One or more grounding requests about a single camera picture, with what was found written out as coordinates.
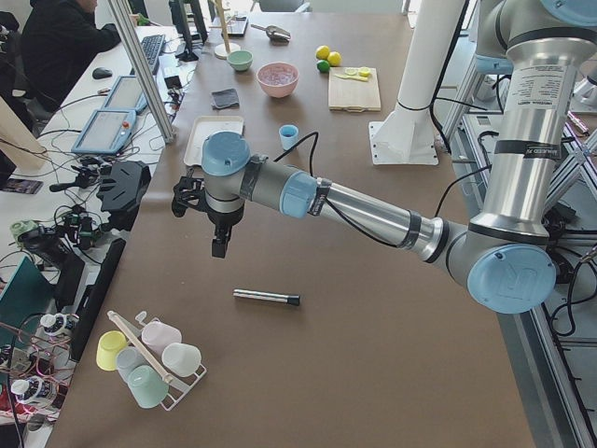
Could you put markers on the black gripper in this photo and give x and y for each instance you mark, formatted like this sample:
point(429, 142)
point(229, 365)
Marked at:
point(223, 220)

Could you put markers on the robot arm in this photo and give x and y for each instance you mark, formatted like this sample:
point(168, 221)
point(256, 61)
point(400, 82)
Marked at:
point(358, 239)

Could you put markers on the pink plastic cup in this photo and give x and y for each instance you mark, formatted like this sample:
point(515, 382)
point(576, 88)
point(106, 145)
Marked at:
point(157, 335)

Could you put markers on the light blue plastic cup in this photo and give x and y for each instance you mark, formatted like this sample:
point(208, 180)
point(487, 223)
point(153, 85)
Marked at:
point(289, 136)

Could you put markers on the white plastic cup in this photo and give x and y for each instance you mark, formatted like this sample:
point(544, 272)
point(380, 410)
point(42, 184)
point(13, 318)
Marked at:
point(181, 358)

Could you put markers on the yellow plastic cup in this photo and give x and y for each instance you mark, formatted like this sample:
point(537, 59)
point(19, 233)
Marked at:
point(108, 347)

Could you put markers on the grey plastic cup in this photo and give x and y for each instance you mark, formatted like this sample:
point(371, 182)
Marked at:
point(128, 359)

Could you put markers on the pink bowl of ice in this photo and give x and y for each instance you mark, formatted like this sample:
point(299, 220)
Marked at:
point(278, 80)

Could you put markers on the green plastic cup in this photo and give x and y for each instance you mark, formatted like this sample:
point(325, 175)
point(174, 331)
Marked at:
point(147, 387)

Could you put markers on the steel ice scoop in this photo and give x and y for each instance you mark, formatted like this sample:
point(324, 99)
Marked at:
point(274, 33)

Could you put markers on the grey folded cloth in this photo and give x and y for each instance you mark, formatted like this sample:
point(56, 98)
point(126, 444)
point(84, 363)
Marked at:
point(226, 98)

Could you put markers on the black monitor bar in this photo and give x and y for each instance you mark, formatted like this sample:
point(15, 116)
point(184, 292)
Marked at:
point(90, 307)

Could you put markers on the blue teach pendant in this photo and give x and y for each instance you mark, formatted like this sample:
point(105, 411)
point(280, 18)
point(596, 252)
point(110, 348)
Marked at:
point(126, 93)
point(106, 132)

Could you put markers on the small black box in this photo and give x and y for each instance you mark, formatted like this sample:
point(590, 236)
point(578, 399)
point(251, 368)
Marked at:
point(171, 78)

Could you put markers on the mint green bowl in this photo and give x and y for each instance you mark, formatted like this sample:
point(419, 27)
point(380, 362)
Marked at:
point(240, 60)

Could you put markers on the wooden glass drying stand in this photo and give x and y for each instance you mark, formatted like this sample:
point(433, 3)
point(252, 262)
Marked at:
point(223, 50)

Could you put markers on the wooden cutting board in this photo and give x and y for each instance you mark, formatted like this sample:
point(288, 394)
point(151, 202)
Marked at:
point(351, 95)

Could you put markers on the tea bottle white label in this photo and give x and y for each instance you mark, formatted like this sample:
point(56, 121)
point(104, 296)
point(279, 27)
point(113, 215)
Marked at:
point(58, 325)

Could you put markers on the green lime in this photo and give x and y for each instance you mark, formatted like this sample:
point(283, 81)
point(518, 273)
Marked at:
point(323, 66)

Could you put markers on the black keyboard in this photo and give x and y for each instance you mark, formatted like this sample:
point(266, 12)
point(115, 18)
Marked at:
point(152, 46)

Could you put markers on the black computer mouse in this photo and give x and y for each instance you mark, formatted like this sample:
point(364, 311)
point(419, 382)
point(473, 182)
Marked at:
point(101, 73)

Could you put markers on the yellow plastic knife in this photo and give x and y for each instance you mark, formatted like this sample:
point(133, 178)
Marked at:
point(351, 77)

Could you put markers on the whole yellow lemon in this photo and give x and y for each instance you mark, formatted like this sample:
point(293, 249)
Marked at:
point(334, 58)
point(322, 52)

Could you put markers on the lemon half lower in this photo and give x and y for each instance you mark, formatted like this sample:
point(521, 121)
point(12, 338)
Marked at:
point(364, 72)

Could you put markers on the wooden board leaning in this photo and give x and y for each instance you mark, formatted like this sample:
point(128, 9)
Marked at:
point(19, 145)

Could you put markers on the person in black hoodie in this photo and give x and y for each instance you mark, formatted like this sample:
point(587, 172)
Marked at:
point(58, 42)

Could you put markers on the white wire cup rack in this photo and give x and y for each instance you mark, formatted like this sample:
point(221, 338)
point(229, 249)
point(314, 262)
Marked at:
point(157, 367)

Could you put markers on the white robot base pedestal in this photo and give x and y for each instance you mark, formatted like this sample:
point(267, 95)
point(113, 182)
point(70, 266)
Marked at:
point(407, 135)

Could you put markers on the copper wire bottle rack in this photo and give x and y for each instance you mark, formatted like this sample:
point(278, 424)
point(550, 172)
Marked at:
point(26, 350)

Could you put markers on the aluminium frame post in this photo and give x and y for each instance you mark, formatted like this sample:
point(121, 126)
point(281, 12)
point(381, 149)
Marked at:
point(120, 11)

